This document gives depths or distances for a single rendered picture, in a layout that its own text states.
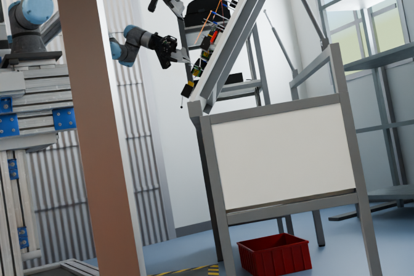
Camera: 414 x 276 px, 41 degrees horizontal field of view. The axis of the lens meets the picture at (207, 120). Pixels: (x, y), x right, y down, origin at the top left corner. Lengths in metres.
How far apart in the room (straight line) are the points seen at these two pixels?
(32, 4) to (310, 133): 1.19
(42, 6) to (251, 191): 1.09
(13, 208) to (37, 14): 0.81
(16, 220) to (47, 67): 0.67
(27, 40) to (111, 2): 2.58
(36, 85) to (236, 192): 0.91
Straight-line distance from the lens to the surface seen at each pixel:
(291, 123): 2.24
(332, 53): 2.30
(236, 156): 2.21
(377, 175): 5.12
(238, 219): 2.23
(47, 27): 2.95
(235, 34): 2.41
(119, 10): 4.92
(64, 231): 4.55
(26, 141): 2.46
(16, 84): 2.23
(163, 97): 4.92
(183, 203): 4.91
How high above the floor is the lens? 0.64
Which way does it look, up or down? 4 degrees up
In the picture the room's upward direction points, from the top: 10 degrees counter-clockwise
